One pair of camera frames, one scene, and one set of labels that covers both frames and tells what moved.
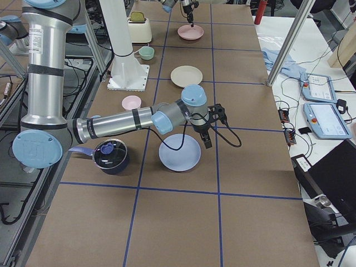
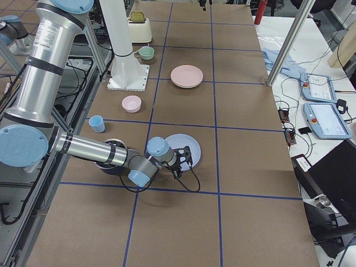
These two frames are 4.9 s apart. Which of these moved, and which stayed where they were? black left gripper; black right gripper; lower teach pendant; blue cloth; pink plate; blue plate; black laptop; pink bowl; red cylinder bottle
Moved: black left gripper; black right gripper; pink plate
Stayed: blue plate; blue cloth; lower teach pendant; pink bowl; black laptop; red cylinder bottle
